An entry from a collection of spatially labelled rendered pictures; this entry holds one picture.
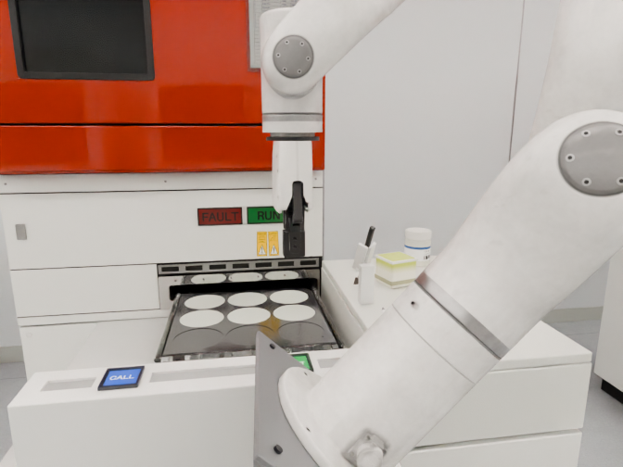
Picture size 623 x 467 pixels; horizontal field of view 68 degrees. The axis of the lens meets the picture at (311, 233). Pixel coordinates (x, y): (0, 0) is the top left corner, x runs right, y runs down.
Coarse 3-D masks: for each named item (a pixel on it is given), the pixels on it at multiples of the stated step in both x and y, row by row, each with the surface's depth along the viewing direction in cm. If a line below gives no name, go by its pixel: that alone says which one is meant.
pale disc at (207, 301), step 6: (186, 300) 119; (192, 300) 119; (198, 300) 119; (204, 300) 119; (210, 300) 119; (216, 300) 119; (222, 300) 119; (186, 306) 115; (192, 306) 115; (198, 306) 115; (204, 306) 115; (210, 306) 115; (216, 306) 115
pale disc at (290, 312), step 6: (288, 306) 115; (294, 306) 115; (300, 306) 115; (306, 306) 115; (276, 312) 111; (282, 312) 111; (288, 312) 111; (294, 312) 111; (300, 312) 111; (306, 312) 111; (312, 312) 111; (282, 318) 108; (288, 318) 108; (294, 318) 108; (300, 318) 108; (306, 318) 108
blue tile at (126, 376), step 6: (114, 372) 71; (120, 372) 71; (126, 372) 71; (132, 372) 71; (138, 372) 71; (108, 378) 69; (114, 378) 69; (120, 378) 69; (126, 378) 69; (132, 378) 69; (108, 384) 68; (114, 384) 68; (120, 384) 68
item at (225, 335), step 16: (288, 288) 128; (304, 288) 128; (224, 304) 116; (272, 304) 116; (288, 304) 116; (304, 304) 116; (176, 320) 107; (224, 320) 107; (272, 320) 107; (304, 320) 107; (320, 320) 107; (176, 336) 98; (192, 336) 98; (208, 336) 98; (224, 336) 98; (240, 336) 98; (272, 336) 98; (288, 336) 98; (304, 336) 98; (320, 336) 98; (176, 352) 91; (192, 352) 91
